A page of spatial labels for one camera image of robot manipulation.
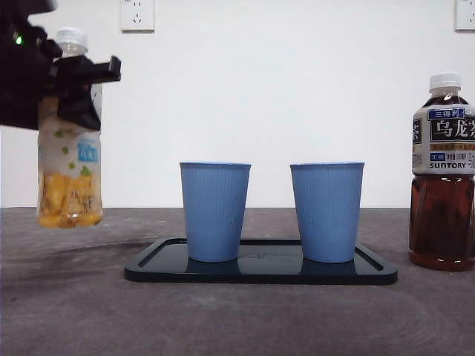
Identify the pale jasmine tea bottle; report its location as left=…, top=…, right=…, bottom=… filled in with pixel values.
left=36, top=27, right=104, bottom=228

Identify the dark oolong tea bottle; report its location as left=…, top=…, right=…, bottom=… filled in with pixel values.
left=407, top=72, right=475, bottom=272

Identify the blue ribbed cup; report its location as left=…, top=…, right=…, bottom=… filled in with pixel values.
left=289, top=161, right=365, bottom=264
left=179, top=161, right=252, bottom=263

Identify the dark blue flat tray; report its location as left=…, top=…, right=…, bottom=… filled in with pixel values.
left=123, top=237, right=399, bottom=286

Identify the white wall socket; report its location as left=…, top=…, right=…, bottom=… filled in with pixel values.
left=120, top=0, right=156, bottom=33
left=455, top=0, right=475, bottom=32

